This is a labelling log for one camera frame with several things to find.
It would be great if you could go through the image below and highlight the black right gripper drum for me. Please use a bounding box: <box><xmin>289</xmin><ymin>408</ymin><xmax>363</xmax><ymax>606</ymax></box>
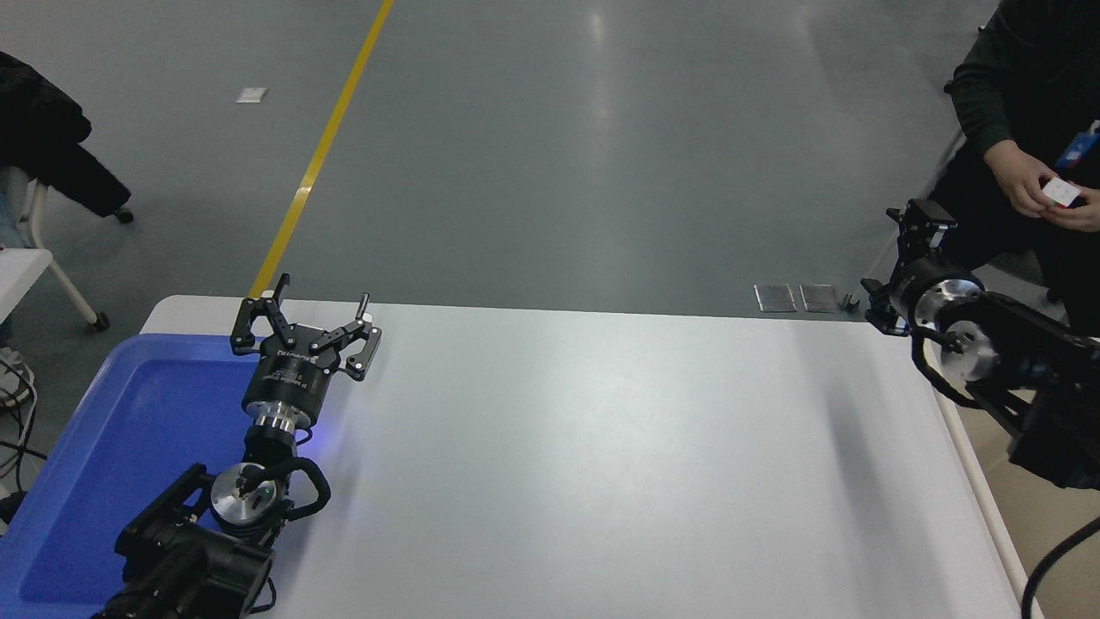
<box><xmin>884</xmin><ymin>253</ymin><xmax>970</xmax><ymax>336</ymax></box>

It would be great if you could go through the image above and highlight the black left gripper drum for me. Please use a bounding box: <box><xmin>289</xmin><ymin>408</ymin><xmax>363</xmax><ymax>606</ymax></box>
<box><xmin>241</xmin><ymin>323</ymin><xmax>343</xmax><ymax>426</ymax></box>

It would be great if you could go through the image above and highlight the colourful puzzle cube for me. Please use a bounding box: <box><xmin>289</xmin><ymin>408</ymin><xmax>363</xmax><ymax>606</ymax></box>
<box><xmin>1042</xmin><ymin>176</ymin><xmax>1084</xmax><ymax>210</ymax></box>

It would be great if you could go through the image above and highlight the person's right hand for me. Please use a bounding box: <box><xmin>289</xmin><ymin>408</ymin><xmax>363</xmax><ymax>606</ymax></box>
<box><xmin>983</xmin><ymin>139</ymin><xmax>1058</xmax><ymax>217</ymax></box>

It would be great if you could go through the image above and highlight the person's left hand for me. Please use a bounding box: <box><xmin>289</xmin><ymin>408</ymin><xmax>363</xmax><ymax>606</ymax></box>
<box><xmin>1043</xmin><ymin>188</ymin><xmax>1100</xmax><ymax>234</ymax></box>

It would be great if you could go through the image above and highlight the blue plastic tray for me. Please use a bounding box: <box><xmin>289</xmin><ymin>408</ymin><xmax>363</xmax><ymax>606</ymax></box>
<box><xmin>0</xmin><ymin>332</ymin><xmax>345</xmax><ymax>619</ymax></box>

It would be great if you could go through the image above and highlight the white framed chair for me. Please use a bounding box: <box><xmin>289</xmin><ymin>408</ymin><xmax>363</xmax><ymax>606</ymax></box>
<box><xmin>0</xmin><ymin>163</ymin><xmax>135</xmax><ymax>334</ymax></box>

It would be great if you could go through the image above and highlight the yellow floor tape line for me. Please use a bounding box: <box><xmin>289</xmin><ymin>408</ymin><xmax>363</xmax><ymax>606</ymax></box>
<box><xmin>247</xmin><ymin>0</ymin><xmax>396</xmax><ymax>300</ymax></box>

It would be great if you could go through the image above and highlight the person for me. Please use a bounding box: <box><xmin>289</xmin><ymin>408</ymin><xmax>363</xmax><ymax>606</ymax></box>
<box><xmin>924</xmin><ymin>0</ymin><xmax>1100</xmax><ymax>336</ymax></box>

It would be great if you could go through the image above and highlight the large pale bin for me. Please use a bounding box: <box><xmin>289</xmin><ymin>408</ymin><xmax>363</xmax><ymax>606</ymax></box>
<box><xmin>932</xmin><ymin>378</ymin><xmax>1100</xmax><ymax>619</ymax></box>

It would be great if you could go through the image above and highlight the black jacket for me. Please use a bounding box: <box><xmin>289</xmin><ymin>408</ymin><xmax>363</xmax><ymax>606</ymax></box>
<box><xmin>0</xmin><ymin>50</ymin><xmax>131</xmax><ymax>220</ymax></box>

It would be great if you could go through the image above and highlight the blue lanyard with badge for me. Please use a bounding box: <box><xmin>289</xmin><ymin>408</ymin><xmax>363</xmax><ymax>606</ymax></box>
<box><xmin>1054</xmin><ymin>120</ymin><xmax>1100</xmax><ymax>171</ymax></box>

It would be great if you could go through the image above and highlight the black floor cable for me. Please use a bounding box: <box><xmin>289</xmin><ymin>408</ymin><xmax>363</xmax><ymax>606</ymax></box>
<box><xmin>0</xmin><ymin>357</ymin><xmax>49</xmax><ymax>499</ymax></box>

